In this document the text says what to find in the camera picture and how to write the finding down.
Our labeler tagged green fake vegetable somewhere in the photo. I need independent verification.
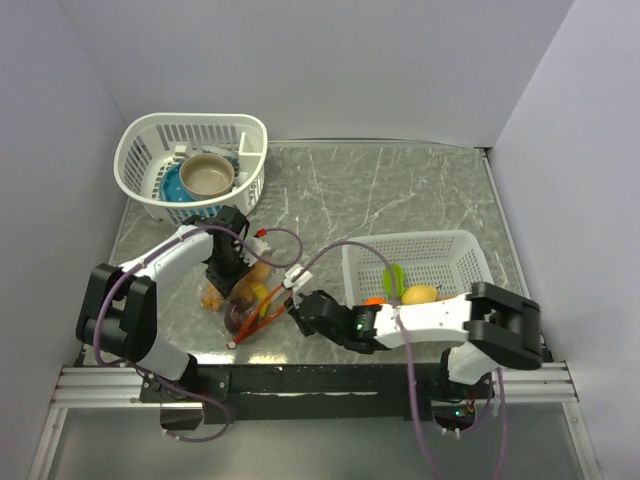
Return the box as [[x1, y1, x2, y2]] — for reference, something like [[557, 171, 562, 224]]
[[382, 264, 406, 300]]

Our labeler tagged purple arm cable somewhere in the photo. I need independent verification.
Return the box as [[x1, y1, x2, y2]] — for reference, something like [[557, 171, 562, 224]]
[[294, 240, 507, 480], [92, 225, 304, 444]]

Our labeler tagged clear zip top bag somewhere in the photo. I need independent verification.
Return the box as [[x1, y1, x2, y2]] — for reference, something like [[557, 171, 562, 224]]
[[199, 267, 291, 350]]

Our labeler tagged purple fake plum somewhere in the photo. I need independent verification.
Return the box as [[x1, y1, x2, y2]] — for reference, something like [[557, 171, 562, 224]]
[[224, 298, 254, 336]]

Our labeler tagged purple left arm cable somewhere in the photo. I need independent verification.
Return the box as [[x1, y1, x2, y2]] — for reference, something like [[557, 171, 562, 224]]
[[92, 225, 304, 444]]

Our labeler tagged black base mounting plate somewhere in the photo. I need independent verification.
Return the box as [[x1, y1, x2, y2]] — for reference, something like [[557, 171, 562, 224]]
[[140, 363, 493, 421]]

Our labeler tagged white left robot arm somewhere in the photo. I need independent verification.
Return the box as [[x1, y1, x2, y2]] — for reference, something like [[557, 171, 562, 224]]
[[76, 206, 250, 402]]

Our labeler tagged blue plate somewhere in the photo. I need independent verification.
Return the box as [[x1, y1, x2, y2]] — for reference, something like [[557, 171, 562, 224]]
[[159, 163, 195, 203]]

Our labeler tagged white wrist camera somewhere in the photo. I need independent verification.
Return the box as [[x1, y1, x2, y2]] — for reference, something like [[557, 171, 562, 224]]
[[282, 264, 312, 290], [241, 237, 272, 267]]

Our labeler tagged yellow fake lemon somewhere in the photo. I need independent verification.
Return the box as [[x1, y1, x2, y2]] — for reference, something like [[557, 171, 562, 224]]
[[401, 285, 438, 305]]

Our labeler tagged white oval laundry basket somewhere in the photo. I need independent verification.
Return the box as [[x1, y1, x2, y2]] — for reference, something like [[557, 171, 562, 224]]
[[113, 113, 268, 225]]

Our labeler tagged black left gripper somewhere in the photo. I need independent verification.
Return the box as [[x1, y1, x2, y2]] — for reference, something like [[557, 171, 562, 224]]
[[205, 247, 255, 298]]

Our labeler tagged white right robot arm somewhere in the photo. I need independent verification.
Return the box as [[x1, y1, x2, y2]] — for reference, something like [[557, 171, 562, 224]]
[[285, 282, 543, 399]]

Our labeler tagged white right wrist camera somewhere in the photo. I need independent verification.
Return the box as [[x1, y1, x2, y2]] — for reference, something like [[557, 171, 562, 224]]
[[282, 264, 312, 290]]

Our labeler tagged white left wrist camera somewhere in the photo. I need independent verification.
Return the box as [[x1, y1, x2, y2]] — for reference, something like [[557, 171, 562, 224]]
[[241, 237, 272, 267]]

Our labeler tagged white rectangular perforated basket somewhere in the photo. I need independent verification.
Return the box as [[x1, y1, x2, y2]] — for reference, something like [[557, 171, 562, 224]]
[[342, 230, 493, 306]]

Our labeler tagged aluminium frame rail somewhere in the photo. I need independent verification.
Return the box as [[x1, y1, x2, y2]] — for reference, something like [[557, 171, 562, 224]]
[[50, 363, 578, 409]]

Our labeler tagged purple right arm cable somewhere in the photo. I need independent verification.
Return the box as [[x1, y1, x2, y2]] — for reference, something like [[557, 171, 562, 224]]
[[294, 240, 507, 480]]

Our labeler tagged pink fake peach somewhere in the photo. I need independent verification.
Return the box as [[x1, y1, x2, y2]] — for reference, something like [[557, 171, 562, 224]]
[[245, 262, 272, 283]]

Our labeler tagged beige bowl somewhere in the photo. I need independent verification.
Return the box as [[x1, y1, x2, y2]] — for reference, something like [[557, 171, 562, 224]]
[[179, 153, 235, 200]]

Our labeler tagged small orange fake fruit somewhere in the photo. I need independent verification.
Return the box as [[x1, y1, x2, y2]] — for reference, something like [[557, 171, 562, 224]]
[[201, 285, 224, 312]]

